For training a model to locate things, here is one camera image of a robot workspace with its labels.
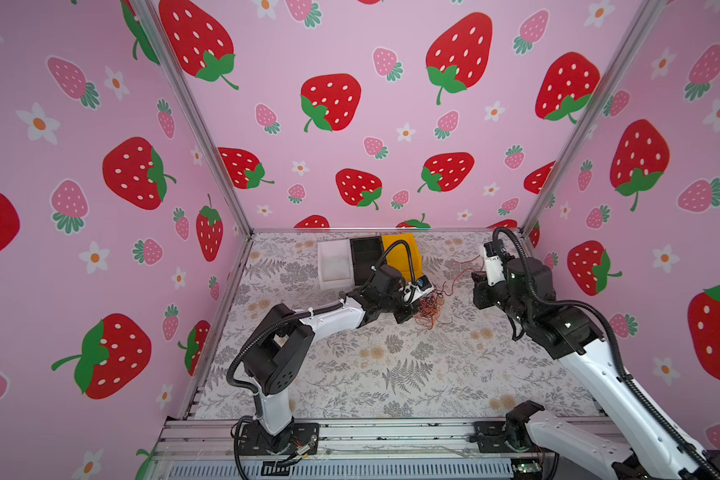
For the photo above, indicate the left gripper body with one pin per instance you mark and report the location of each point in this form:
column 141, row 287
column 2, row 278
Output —
column 393, row 304

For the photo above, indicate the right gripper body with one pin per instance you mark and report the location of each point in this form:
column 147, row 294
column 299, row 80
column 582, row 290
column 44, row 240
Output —
column 485, row 295

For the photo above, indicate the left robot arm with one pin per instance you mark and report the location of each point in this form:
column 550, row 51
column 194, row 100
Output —
column 270, row 359

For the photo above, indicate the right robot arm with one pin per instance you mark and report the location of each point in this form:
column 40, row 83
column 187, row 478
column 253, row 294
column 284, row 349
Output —
column 579, row 337

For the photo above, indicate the yellow plastic bin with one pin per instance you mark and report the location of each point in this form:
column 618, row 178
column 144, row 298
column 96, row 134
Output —
column 409, row 263

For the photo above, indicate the black plastic bin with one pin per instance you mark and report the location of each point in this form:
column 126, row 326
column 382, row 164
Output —
column 365, row 253

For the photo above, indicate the white plastic bin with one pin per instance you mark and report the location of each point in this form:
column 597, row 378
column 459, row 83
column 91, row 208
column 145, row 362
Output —
column 335, row 266

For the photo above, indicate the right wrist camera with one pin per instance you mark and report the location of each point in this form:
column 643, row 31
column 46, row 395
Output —
column 493, row 264

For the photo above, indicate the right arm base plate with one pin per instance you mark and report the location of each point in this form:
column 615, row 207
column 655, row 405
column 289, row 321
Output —
column 494, row 437

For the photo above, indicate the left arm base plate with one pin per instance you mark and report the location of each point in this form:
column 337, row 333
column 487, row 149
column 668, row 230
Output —
column 296, row 438

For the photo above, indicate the aluminium frame rail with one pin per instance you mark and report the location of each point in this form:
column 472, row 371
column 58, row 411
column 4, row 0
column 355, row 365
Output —
column 434, row 448

